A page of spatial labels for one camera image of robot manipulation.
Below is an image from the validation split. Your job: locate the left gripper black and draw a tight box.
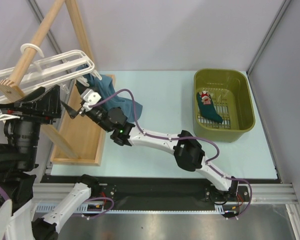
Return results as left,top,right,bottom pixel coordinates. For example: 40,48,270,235
0,82,64,167

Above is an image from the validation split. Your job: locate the white plastic clip hanger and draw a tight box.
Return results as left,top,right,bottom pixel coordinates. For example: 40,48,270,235
0,42,103,101

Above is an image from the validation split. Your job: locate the blue sock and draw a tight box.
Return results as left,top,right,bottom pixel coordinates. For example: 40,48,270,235
76,73,143,123

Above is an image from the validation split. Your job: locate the green sock with reindeer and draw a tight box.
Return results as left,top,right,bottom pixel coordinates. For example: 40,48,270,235
196,91,223,124

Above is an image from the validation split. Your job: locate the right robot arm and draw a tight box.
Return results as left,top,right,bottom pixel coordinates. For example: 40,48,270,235
61,102,239,201

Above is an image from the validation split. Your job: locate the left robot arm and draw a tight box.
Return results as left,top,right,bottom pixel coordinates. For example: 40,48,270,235
0,85,101,240

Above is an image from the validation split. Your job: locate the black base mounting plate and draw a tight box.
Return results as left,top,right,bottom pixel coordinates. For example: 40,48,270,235
39,176,251,212

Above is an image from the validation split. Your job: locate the olive green plastic basket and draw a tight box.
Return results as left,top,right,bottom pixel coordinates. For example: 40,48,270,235
193,68,256,143

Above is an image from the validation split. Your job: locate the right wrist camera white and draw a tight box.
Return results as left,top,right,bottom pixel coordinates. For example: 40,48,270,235
80,88,102,114

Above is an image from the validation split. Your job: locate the wooden drying rack frame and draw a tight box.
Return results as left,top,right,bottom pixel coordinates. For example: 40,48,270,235
0,0,106,166

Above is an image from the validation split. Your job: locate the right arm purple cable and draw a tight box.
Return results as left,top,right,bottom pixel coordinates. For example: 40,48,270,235
88,88,253,221

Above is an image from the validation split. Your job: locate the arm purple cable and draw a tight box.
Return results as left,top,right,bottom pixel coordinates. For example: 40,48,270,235
88,88,253,221
0,177,115,221

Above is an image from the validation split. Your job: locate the aluminium rail frame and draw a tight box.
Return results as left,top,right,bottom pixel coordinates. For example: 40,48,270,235
24,182,300,240

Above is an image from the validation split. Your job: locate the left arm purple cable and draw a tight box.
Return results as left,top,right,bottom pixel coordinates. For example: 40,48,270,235
0,177,115,221

